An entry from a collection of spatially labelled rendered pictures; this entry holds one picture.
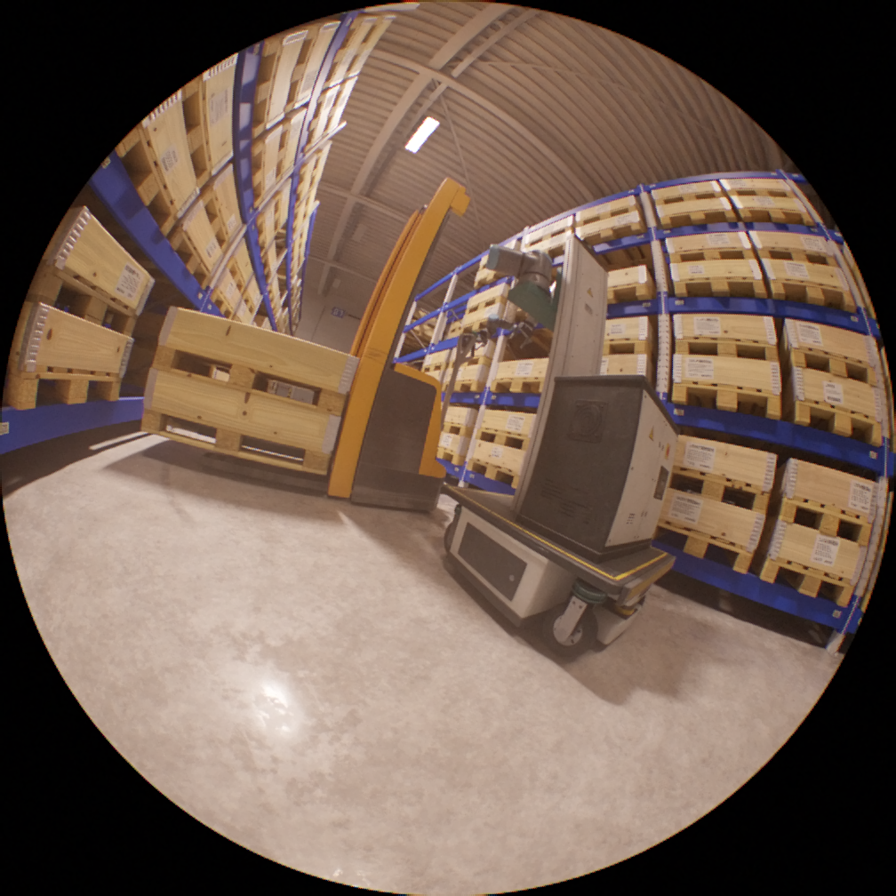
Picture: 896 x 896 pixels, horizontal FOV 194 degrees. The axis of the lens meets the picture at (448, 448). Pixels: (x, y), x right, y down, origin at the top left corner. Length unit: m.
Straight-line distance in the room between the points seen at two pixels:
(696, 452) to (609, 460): 1.16
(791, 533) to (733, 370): 1.03
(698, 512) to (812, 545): 0.88
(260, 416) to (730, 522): 2.62
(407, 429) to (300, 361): 0.75
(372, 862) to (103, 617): 0.64
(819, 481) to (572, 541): 1.66
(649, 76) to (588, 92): 1.45
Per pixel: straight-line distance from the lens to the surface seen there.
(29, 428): 1.44
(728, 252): 2.72
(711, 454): 1.84
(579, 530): 0.78
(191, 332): 1.65
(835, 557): 2.10
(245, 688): 0.61
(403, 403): 1.58
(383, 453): 1.57
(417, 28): 7.87
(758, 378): 2.01
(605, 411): 0.80
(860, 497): 2.18
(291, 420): 1.47
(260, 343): 1.51
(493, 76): 7.61
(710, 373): 1.99
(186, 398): 1.61
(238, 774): 0.55
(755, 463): 1.87
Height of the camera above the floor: 0.52
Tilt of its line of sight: 2 degrees down
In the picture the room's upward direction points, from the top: 16 degrees clockwise
